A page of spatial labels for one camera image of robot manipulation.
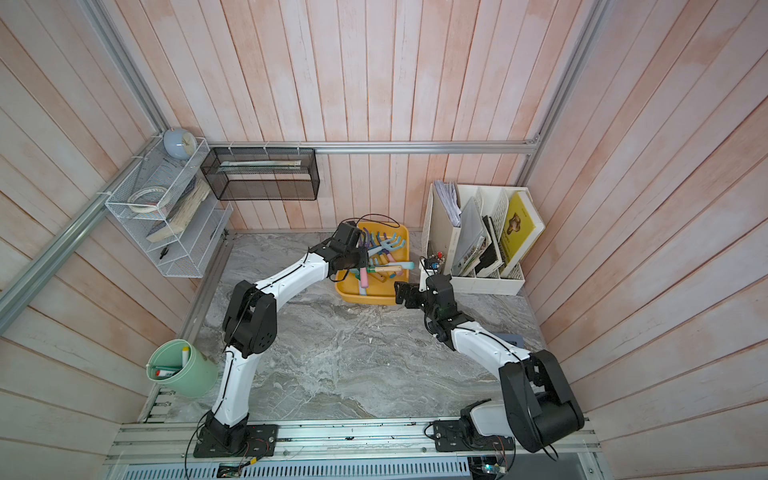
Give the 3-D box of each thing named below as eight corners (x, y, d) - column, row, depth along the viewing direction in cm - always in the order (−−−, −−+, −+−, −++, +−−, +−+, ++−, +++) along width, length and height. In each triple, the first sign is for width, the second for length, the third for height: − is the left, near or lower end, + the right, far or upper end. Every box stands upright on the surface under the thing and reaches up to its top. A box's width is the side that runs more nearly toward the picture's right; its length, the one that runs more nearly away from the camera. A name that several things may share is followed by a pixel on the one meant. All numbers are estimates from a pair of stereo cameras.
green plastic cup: (172, 398, 82) (136, 381, 70) (188, 361, 89) (158, 339, 77) (212, 398, 82) (184, 381, 70) (225, 361, 89) (201, 339, 77)
